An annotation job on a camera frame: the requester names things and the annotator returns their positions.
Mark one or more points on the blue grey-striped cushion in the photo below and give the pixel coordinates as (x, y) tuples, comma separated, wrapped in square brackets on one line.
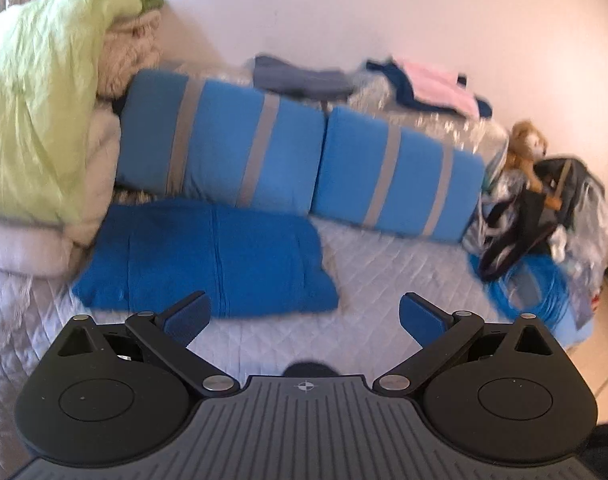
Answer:
[(364, 170), (219, 140)]

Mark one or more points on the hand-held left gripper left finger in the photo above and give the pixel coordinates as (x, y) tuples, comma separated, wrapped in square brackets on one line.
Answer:
[(186, 317)]

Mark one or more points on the grey folded cloth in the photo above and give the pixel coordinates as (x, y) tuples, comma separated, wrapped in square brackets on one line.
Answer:
[(294, 80)]

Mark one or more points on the blue fleece jacket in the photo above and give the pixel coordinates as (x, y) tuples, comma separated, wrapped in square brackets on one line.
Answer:
[(199, 260)]

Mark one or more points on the navy cloth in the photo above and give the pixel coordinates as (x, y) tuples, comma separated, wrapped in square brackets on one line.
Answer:
[(404, 92)]

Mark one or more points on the beige lace cover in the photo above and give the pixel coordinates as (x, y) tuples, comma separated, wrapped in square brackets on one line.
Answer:
[(464, 135)]

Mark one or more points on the beige comforter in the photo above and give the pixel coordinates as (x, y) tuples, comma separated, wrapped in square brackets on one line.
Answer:
[(129, 55)]

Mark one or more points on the light blue plastic sheet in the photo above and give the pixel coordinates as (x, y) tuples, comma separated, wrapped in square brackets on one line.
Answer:
[(579, 327)]

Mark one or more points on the black bag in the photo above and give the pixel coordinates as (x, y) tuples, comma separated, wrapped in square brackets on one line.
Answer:
[(524, 220)]

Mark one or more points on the brown teddy bear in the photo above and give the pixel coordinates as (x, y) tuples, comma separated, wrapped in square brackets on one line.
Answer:
[(526, 145)]

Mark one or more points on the clear plastic bag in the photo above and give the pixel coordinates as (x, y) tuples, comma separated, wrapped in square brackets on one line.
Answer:
[(589, 240)]

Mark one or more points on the green blanket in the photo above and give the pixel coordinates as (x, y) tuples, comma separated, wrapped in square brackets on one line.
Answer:
[(34, 110)]

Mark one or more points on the white quilted bedspread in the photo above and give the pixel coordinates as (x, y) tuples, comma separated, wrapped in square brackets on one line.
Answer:
[(384, 280)]

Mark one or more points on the pink cloth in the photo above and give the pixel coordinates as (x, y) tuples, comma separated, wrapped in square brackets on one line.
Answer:
[(434, 85)]

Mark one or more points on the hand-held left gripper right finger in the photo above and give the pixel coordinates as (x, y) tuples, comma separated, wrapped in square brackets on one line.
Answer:
[(424, 320)]

